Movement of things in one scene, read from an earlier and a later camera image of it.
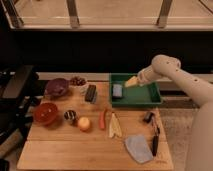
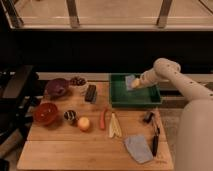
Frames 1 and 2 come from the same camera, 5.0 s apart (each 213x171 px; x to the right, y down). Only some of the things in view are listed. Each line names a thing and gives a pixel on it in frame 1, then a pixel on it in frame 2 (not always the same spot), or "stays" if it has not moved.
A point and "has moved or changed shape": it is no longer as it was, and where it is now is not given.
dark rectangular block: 91,94 stays
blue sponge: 117,90 has moved or changed shape
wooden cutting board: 81,130 stays
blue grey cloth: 138,147 stays
